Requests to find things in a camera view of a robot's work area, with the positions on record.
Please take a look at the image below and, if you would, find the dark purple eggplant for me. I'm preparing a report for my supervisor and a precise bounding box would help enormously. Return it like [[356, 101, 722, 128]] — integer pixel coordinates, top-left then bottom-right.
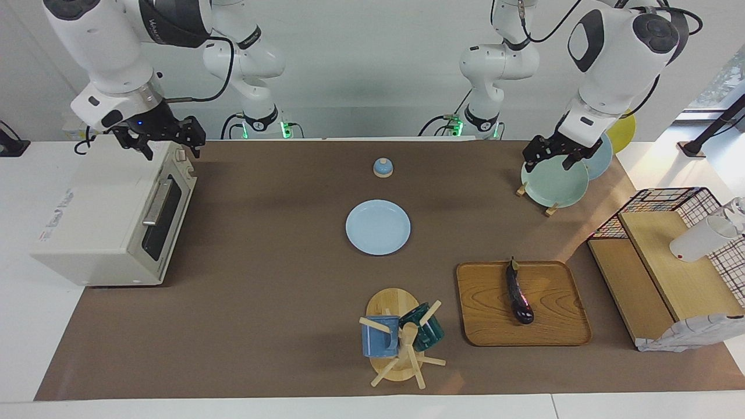
[[505, 257, 534, 325]]

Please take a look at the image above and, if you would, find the white cup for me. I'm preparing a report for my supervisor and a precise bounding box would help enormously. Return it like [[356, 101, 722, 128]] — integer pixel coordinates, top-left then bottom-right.
[[669, 215, 740, 262]]

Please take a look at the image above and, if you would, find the large light blue plate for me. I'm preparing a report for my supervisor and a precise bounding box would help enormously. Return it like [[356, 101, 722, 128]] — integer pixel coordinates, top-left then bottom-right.
[[581, 133, 613, 181]]

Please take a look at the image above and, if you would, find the wooden plate rack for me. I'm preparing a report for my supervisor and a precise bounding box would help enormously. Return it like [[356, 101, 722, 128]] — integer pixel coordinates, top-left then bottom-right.
[[516, 180, 562, 217]]

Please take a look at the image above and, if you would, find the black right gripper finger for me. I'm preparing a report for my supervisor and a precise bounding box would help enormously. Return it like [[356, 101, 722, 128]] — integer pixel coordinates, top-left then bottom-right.
[[113, 129, 155, 162], [180, 116, 207, 159]]

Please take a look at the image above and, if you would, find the patterned white cloth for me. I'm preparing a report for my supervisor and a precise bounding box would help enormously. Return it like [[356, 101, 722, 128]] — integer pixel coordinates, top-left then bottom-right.
[[637, 314, 745, 353]]

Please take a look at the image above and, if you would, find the wooden shelf with wire mesh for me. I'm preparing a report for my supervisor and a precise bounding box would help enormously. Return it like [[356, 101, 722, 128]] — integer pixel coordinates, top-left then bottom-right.
[[587, 187, 745, 350]]

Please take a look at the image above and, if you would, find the dark green mug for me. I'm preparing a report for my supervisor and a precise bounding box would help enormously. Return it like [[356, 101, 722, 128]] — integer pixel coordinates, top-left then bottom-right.
[[399, 303, 445, 352]]

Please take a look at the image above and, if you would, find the rectangular wooden tray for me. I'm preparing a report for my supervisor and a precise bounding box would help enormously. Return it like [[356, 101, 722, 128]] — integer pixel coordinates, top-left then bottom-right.
[[456, 261, 593, 347]]

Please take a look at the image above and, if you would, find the clear glass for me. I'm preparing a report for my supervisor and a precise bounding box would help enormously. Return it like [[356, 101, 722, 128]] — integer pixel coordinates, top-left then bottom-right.
[[722, 197, 745, 233]]

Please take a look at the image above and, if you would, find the small light blue plate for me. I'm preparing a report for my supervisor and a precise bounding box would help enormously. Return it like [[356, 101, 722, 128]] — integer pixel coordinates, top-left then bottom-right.
[[346, 200, 411, 255]]

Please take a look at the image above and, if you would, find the black stand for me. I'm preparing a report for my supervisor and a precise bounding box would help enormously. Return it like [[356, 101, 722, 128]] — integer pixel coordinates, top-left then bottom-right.
[[678, 93, 745, 158]]

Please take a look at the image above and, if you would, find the oven glass door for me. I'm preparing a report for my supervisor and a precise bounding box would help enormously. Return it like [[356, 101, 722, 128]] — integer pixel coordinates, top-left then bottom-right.
[[140, 141, 197, 281]]

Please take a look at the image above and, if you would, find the black device at table edge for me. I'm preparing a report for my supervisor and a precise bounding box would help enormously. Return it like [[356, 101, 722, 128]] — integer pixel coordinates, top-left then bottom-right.
[[0, 120, 31, 158]]

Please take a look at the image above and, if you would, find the brown table mat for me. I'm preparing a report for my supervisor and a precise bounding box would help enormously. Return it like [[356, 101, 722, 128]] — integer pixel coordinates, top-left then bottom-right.
[[34, 140, 745, 401]]

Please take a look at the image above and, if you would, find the beige toaster oven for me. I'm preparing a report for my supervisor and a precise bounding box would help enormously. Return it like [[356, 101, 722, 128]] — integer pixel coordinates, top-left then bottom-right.
[[29, 140, 197, 287]]

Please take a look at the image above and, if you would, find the black arm base cable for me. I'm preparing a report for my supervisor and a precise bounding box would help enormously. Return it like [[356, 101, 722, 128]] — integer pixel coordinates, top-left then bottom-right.
[[418, 87, 473, 138]]

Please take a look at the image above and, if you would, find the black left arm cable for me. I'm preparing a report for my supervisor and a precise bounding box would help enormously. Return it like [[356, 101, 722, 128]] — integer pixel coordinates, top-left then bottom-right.
[[489, 0, 704, 120]]

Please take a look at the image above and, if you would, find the blue mug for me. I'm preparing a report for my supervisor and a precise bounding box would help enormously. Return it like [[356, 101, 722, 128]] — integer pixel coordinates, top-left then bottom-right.
[[361, 315, 401, 358]]

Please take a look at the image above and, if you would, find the wooden mug tree stand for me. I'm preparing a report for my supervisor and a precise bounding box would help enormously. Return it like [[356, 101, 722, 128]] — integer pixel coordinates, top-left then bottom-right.
[[359, 288, 447, 390]]

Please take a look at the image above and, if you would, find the pale green plate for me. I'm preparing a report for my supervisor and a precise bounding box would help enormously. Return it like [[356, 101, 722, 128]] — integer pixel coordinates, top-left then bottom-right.
[[520, 152, 590, 208]]

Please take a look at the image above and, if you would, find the white wall power strip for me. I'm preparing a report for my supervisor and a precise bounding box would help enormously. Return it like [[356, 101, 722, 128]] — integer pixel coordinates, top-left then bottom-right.
[[63, 113, 94, 140]]

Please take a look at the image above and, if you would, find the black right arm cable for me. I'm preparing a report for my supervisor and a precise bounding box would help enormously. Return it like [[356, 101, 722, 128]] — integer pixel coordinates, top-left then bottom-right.
[[165, 36, 235, 104]]

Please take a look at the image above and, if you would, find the yellow plate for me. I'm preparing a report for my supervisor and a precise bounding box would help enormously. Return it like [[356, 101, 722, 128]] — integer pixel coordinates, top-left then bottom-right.
[[605, 108, 636, 155]]

